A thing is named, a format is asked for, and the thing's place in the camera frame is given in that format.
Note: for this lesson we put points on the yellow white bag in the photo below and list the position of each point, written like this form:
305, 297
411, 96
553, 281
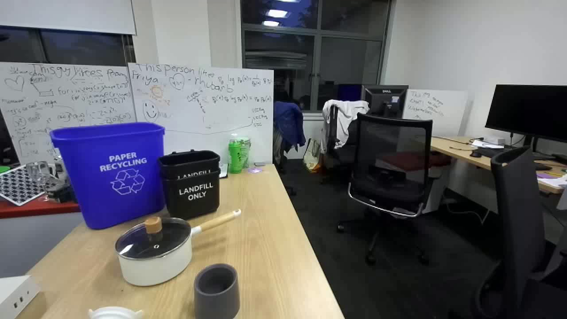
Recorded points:
312, 156

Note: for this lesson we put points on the blue jacket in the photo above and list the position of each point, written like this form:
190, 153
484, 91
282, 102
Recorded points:
289, 125

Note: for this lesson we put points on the green bottle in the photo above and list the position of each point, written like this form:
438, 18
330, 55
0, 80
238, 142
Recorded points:
238, 155

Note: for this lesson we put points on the white cloth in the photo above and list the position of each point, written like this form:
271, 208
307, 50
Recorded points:
346, 118

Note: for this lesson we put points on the whiteboard with smiley drawing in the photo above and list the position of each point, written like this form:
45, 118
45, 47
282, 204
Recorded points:
201, 112

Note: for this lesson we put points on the black landfill bin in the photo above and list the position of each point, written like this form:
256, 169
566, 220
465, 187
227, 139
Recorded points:
192, 190

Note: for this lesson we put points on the black mesh office chair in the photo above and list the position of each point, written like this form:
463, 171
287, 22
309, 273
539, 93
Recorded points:
390, 160
520, 224

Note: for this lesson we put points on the small black computer monitor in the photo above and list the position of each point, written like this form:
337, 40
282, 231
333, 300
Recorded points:
385, 102

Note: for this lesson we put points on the glass lid wooden knob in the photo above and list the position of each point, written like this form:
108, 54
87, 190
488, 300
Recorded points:
160, 240

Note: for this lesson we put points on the gray cylindrical cup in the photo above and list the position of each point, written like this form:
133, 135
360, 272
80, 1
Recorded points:
217, 304

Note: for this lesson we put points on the small whiteboard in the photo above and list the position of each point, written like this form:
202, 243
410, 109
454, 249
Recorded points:
436, 110

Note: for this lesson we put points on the blue paper recycling bin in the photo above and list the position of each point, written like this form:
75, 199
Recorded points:
112, 178

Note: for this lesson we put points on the wooden office desk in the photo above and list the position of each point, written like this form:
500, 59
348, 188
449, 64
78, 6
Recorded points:
458, 149

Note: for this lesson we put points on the whiteboard with dense writing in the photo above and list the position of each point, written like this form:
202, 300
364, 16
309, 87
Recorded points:
64, 100

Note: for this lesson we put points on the red table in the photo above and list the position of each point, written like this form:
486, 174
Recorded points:
36, 208

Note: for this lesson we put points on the black white dotted board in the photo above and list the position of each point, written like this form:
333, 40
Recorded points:
23, 183

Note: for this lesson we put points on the white power box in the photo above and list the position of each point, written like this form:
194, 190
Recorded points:
15, 293

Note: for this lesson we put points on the window with dark frame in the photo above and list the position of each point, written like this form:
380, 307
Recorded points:
316, 54

